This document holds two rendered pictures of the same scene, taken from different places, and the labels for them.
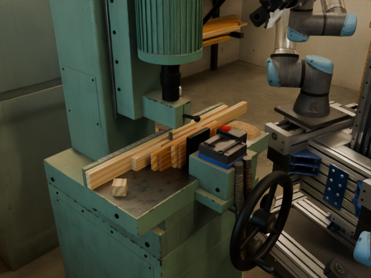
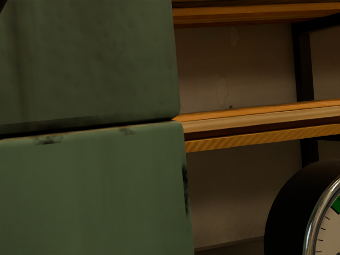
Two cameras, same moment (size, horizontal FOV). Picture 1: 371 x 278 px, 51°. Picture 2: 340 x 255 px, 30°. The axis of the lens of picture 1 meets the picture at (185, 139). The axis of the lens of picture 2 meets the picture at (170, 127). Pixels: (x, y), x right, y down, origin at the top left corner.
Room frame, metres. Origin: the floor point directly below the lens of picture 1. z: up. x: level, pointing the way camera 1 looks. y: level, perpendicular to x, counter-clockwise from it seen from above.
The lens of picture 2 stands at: (0.87, -0.33, 0.72)
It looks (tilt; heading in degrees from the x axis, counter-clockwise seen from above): 3 degrees down; 25
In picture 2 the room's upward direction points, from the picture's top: 5 degrees counter-clockwise
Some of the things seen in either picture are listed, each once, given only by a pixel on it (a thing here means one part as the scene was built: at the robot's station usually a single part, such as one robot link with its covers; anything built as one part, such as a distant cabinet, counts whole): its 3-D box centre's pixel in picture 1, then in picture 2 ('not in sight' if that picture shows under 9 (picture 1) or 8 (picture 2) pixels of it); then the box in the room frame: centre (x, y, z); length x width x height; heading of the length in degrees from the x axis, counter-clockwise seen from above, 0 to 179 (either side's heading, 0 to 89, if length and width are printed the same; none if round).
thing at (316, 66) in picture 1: (315, 73); not in sight; (1.55, -0.54, 0.98); 0.13 x 0.12 x 0.14; 83
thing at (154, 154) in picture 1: (179, 147); not in sight; (1.02, 0.02, 0.93); 0.22 x 0.01 x 0.06; 138
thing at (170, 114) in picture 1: (166, 111); not in sight; (1.07, 0.06, 1.03); 0.14 x 0.07 x 0.09; 48
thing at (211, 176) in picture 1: (222, 167); not in sight; (0.93, -0.11, 0.92); 0.15 x 0.13 x 0.09; 138
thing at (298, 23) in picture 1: (304, 24); not in sight; (1.36, -0.40, 1.22); 0.11 x 0.08 x 0.11; 83
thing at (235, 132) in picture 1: (226, 144); not in sight; (0.93, -0.11, 0.99); 0.13 x 0.11 x 0.06; 138
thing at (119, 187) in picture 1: (120, 187); not in sight; (0.83, 0.17, 0.92); 0.03 x 0.03 x 0.03; 0
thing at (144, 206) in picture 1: (199, 170); not in sight; (0.99, -0.04, 0.87); 0.61 x 0.30 x 0.06; 138
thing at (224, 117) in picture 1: (197, 131); not in sight; (1.14, -0.04, 0.92); 0.55 x 0.02 x 0.04; 138
